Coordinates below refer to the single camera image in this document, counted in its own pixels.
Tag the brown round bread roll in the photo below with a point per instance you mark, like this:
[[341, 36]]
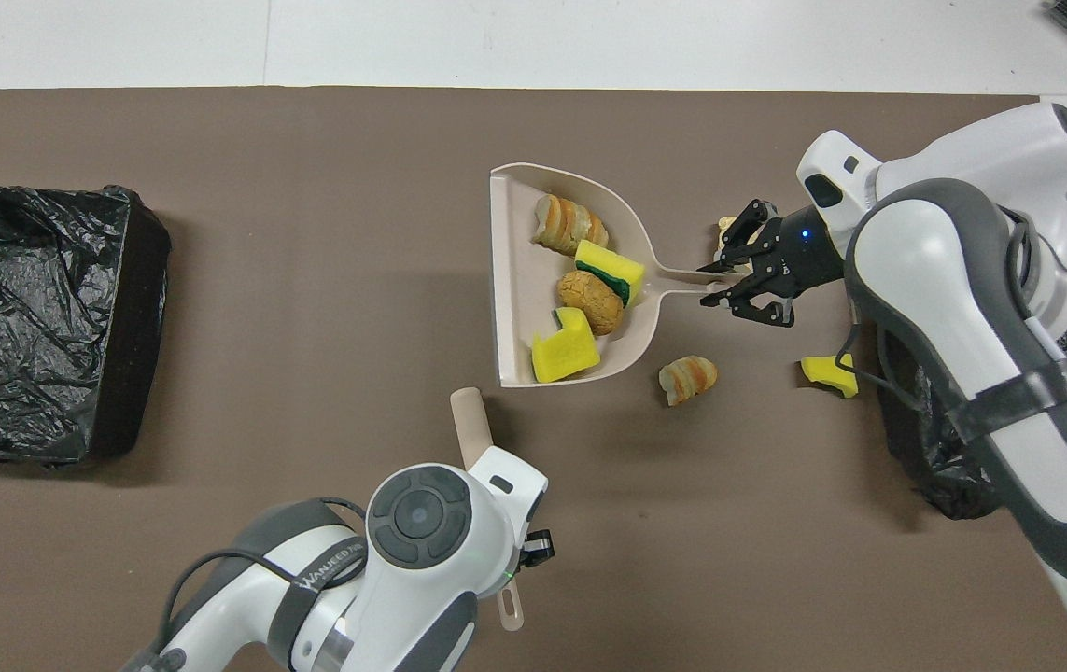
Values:
[[591, 303]]

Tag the large orange striped bread chunk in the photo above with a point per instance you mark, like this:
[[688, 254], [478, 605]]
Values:
[[570, 224]]

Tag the notched yellow sponge piece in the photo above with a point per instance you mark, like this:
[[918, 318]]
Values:
[[566, 353]]

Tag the large brown table mat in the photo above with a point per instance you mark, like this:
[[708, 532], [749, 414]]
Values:
[[309, 187]]

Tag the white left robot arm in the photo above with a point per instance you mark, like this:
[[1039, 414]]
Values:
[[421, 560]]

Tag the pale cream bread piece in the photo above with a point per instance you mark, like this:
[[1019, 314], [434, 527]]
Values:
[[727, 224]]

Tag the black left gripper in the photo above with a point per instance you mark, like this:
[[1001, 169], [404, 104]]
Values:
[[538, 551]]

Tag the small orange striped bread piece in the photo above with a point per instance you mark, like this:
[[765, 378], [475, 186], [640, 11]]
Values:
[[687, 378]]

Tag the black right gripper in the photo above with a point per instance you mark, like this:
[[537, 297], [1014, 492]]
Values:
[[804, 257]]

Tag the yellow green scrub sponge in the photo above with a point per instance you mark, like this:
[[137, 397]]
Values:
[[610, 269]]

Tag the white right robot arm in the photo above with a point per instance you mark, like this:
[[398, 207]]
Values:
[[944, 280]]

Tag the beige plastic dustpan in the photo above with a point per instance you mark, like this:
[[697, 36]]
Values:
[[519, 271]]

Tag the small yellow sponge wedge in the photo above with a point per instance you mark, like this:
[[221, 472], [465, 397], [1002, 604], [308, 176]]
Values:
[[822, 371]]

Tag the beige hand brush black bristles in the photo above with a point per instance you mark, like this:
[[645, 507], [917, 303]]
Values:
[[471, 425]]

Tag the black bag lined bin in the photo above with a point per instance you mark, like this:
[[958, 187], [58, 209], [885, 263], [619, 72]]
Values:
[[29, 317], [944, 485]]

